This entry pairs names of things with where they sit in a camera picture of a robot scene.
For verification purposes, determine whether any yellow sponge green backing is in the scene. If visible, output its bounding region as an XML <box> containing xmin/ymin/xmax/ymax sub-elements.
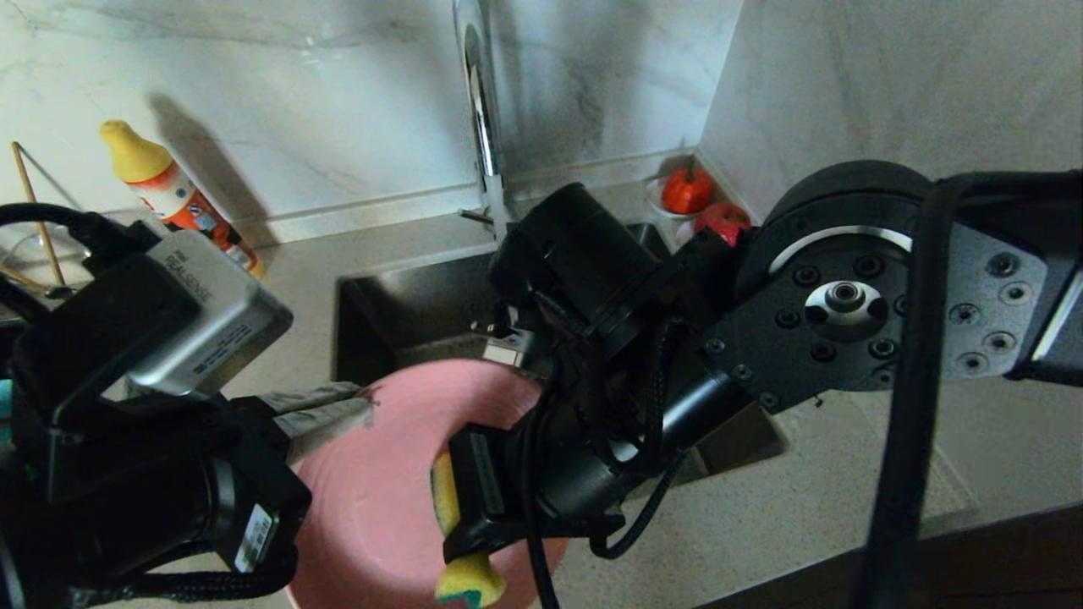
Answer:
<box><xmin>430</xmin><ymin>451</ymin><xmax>509</xmax><ymax>609</ymax></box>

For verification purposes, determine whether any chrome kitchen faucet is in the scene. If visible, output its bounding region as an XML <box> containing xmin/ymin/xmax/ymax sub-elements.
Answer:
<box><xmin>451</xmin><ymin>0</ymin><xmax>519</xmax><ymax>242</ymax></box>

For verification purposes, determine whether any stainless steel sink basin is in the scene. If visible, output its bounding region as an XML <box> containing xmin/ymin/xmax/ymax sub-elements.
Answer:
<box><xmin>332</xmin><ymin>222</ymin><xmax>788</xmax><ymax>487</ymax></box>

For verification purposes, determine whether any clear glass jug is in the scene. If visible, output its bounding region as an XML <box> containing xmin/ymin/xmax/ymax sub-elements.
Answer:
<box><xmin>0</xmin><ymin>222</ymin><xmax>94</xmax><ymax>322</ymax></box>

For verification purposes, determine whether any red tomato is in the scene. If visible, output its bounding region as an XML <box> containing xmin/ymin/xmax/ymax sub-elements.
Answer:
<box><xmin>661</xmin><ymin>162</ymin><xmax>715</xmax><ymax>215</ymax></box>

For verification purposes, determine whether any pink plate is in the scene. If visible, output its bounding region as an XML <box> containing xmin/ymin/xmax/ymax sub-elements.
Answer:
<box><xmin>283</xmin><ymin>359</ymin><xmax>569</xmax><ymax>609</ymax></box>

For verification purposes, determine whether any golden utensil handle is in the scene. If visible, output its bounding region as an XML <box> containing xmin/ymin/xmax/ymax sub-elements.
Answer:
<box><xmin>10</xmin><ymin>141</ymin><xmax>67</xmax><ymax>288</ymax></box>
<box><xmin>0</xmin><ymin>266</ymin><xmax>60</xmax><ymax>299</ymax></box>

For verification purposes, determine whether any orange detergent bottle yellow cap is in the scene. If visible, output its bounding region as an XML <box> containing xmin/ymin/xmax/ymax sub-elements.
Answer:
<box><xmin>99</xmin><ymin>119</ymin><xmax>266</xmax><ymax>278</ymax></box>

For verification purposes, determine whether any red apple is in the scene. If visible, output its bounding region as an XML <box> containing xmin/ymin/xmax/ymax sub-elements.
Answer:
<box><xmin>695</xmin><ymin>203</ymin><xmax>753</xmax><ymax>248</ymax></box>

